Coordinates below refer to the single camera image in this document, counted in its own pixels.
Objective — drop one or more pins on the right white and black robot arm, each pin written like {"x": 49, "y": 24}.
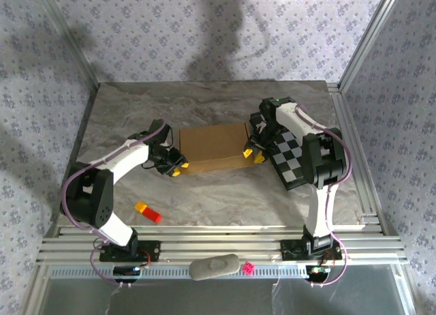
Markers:
{"x": 320, "y": 199}

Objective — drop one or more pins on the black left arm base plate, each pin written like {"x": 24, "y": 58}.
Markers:
{"x": 150, "y": 250}

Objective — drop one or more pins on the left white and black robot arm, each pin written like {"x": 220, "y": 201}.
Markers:
{"x": 112, "y": 161}

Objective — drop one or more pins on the aluminium side rail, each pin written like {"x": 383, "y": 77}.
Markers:
{"x": 364, "y": 178}

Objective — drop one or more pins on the black round circuit board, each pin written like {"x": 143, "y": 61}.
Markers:
{"x": 126, "y": 273}
{"x": 317, "y": 273}

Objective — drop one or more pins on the yellow toy brick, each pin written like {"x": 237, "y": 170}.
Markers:
{"x": 140, "y": 206}

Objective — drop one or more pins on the black and white chessboard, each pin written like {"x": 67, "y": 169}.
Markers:
{"x": 289, "y": 158}

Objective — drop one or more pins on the red toy brick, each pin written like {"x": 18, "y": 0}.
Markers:
{"x": 152, "y": 215}

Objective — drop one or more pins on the grey oval stone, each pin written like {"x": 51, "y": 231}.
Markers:
{"x": 214, "y": 266}

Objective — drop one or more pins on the grey metal sheet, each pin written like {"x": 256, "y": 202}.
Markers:
{"x": 221, "y": 298}

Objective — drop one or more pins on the aluminium frame post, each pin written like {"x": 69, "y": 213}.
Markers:
{"x": 369, "y": 39}
{"x": 68, "y": 42}

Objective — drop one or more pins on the brown cardboard box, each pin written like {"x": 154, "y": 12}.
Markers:
{"x": 214, "y": 146}

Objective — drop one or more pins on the pink die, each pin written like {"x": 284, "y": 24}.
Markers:
{"x": 248, "y": 268}

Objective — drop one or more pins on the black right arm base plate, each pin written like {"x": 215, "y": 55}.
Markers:
{"x": 289, "y": 250}

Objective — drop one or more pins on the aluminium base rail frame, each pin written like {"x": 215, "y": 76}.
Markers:
{"x": 221, "y": 240}

